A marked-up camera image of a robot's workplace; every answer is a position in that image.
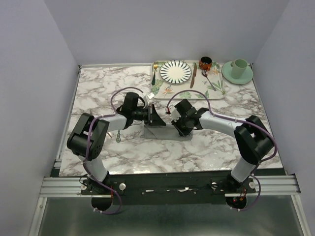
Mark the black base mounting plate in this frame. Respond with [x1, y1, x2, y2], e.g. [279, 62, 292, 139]
[81, 171, 256, 205]

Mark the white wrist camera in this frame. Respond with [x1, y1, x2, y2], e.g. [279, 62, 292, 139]
[166, 105, 181, 122]
[145, 92, 155, 101]

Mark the green saucer plate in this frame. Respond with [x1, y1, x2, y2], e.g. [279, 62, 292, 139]
[221, 61, 253, 85]

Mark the floral serving tray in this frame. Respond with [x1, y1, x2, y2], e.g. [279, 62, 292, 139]
[150, 60, 226, 99]

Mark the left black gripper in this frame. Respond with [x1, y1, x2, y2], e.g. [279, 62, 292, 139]
[132, 103, 166, 126]

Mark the grey cloth napkin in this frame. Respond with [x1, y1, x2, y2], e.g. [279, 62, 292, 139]
[144, 124, 193, 141]

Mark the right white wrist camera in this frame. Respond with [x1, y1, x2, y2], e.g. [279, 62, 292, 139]
[166, 105, 181, 122]

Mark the green cup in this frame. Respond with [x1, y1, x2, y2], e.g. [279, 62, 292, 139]
[230, 59, 248, 79]

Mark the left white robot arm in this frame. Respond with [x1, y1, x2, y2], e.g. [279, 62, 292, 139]
[67, 92, 166, 194]

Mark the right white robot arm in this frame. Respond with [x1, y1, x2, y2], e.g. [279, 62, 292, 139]
[166, 99, 276, 193]

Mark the gold green-handled fork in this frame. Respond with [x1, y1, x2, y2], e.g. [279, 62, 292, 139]
[151, 63, 158, 86]

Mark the copper knife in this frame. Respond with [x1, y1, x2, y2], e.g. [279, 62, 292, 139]
[190, 63, 197, 89]

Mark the orange black mug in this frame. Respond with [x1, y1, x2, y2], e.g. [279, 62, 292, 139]
[199, 57, 213, 71]

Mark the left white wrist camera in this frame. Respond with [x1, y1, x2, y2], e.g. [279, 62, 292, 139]
[145, 92, 155, 101]

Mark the striped white plate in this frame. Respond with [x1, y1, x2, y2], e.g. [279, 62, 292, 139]
[159, 60, 192, 85]

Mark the iridescent gold spoon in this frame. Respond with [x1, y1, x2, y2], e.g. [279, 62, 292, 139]
[116, 130, 121, 143]

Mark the silver spoon on tray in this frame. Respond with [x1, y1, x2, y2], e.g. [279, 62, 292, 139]
[202, 70, 217, 91]

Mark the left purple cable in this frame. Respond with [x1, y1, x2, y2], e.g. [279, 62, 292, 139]
[82, 87, 148, 216]

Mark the aluminium frame rail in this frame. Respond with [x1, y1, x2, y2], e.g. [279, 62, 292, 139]
[39, 176, 301, 198]

